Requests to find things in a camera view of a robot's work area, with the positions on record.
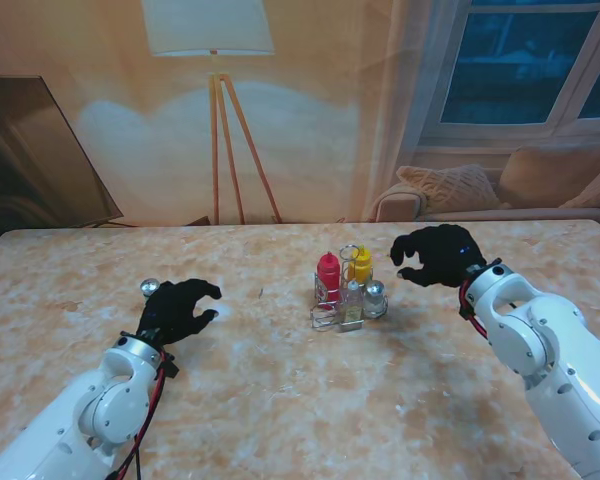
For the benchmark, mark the red squeeze bottle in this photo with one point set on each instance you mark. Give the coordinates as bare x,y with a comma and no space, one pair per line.
328,275

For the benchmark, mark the square clear glass oil bottle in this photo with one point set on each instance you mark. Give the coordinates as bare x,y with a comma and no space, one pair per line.
352,310

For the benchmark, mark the printed tripod floor lamp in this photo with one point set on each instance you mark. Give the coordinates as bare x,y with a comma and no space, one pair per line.
210,25

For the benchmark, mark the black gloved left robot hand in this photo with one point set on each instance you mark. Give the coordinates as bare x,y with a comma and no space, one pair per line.
175,312

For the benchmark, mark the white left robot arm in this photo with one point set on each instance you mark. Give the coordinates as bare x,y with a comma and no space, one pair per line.
107,400

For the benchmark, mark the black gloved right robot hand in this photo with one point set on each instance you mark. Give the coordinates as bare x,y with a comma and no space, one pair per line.
440,255

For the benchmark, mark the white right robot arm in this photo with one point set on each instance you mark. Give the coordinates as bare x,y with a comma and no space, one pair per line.
545,350

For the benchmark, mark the yellow squeeze bottle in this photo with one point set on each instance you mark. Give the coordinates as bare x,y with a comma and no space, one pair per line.
361,267

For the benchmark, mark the blue shaker with metal lid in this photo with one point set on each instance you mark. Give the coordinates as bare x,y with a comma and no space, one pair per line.
149,287

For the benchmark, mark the glass salt shaker metal lid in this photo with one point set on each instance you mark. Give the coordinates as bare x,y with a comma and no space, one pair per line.
375,300

